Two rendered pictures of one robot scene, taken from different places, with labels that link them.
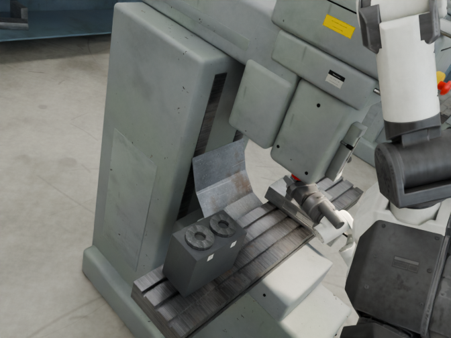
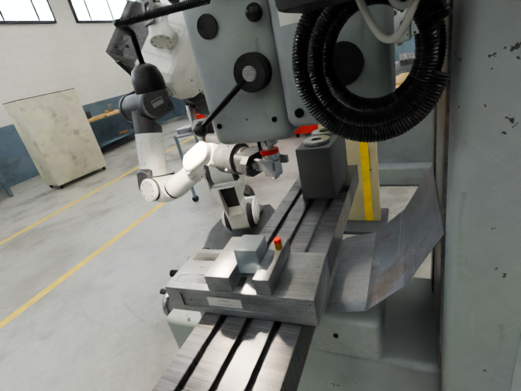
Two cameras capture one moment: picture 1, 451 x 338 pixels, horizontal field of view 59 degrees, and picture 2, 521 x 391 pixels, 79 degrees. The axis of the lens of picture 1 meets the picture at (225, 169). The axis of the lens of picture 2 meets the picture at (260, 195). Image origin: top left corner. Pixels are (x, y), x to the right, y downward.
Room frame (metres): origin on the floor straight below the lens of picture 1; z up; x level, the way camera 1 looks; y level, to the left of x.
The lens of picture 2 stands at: (1.95, -0.36, 1.49)
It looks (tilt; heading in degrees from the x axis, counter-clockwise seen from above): 24 degrees down; 175
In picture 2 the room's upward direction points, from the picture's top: 13 degrees counter-clockwise
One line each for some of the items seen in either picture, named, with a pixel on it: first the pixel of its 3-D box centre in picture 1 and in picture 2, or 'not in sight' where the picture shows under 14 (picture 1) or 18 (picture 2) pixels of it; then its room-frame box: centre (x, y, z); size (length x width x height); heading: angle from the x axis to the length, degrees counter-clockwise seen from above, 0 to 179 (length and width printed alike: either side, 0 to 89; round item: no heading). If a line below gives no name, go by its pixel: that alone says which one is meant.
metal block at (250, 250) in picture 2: not in sight; (252, 254); (1.36, -0.36, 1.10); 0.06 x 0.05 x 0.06; 151
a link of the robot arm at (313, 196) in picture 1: (309, 198); (246, 160); (1.12, -0.31, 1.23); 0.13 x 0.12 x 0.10; 129
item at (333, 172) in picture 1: (345, 152); not in sight; (1.14, -0.35, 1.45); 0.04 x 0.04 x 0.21; 58
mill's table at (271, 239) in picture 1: (272, 233); (288, 261); (1.21, -0.27, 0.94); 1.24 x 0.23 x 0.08; 148
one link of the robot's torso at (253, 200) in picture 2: not in sight; (241, 212); (0.29, -0.36, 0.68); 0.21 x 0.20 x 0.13; 168
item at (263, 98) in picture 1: (276, 99); (339, 43); (1.30, -0.09, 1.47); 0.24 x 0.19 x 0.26; 148
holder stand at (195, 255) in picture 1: (205, 251); (323, 160); (0.88, -0.02, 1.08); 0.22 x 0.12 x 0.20; 145
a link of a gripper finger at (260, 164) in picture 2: not in sight; (263, 166); (1.21, -0.28, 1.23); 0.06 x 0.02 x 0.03; 39
